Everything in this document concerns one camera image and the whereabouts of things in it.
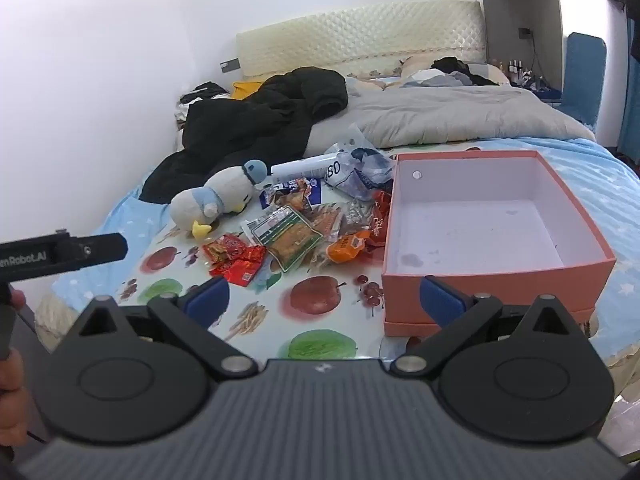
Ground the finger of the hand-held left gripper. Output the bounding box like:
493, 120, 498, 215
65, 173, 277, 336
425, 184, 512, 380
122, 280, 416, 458
70, 233, 129, 275

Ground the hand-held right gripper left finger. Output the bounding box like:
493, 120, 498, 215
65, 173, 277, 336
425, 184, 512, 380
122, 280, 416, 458
62, 276, 260, 380

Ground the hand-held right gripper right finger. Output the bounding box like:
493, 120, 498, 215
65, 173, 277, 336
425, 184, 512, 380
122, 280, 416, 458
390, 275, 586, 379

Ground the red foil snack packet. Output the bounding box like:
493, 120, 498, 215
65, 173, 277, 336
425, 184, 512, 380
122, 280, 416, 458
210, 245, 267, 288

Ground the green label snack packet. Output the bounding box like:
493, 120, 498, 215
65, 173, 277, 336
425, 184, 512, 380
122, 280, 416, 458
240, 206, 325, 274

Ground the dark red snack packet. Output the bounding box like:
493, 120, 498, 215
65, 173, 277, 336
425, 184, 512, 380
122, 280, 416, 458
365, 190, 394, 248

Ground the orange snack packet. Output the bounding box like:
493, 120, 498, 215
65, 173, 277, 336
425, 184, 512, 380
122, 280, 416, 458
326, 232, 373, 264

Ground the pink cardboard box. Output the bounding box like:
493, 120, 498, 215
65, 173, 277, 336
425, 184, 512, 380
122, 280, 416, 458
381, 149, 617, 338

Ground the blue snack packet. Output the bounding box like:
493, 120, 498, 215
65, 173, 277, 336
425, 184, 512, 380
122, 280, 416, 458
258, 176, 322, 211

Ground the person's left hand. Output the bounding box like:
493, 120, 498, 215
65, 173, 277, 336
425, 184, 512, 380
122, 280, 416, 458
0, 290, 27, 433

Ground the penguin plush toy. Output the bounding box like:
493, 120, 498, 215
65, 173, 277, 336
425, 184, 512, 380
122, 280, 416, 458
170, 159, 268, 239

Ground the silver dried fish packet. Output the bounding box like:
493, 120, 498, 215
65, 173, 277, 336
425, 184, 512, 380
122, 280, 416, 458
345, 199, 381, 233

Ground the blue white plastic bag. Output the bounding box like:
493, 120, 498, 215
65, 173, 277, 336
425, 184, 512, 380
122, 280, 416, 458
322, 125, 398, 200

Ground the white cylindrical tube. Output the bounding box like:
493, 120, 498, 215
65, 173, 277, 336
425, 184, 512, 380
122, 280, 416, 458
270, 155, 346, 181

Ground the black white garment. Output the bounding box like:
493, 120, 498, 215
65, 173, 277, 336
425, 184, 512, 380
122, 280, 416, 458
174, 81, 232, 128

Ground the black jacket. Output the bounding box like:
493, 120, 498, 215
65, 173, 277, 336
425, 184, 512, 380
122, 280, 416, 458
139, 66, 349, 205

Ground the grey blanket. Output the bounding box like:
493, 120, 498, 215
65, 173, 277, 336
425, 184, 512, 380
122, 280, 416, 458
307, 77, 597, 150

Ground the light blue star bedsheet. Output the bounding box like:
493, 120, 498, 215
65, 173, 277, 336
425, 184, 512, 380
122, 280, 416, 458
50, 135, 640, 401

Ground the yellow pillow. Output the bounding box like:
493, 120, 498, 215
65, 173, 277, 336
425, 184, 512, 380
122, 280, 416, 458
231, 80, 266, 101

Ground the dark clothes pile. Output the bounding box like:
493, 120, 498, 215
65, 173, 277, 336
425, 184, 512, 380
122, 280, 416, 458
402, 56, 501, 88

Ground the blue chair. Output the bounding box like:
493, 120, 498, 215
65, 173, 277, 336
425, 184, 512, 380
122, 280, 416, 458
561, 32, 608, 128

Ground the cream quilted headboard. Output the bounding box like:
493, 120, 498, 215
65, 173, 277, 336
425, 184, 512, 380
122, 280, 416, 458
235, 0, 487, 81

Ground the blue curtain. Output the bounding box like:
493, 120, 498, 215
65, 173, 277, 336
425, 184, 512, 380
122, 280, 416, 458
619, 15, 640, 161

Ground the black cable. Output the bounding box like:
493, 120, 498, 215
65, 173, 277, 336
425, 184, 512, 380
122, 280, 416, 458
529, 35, 545, 86

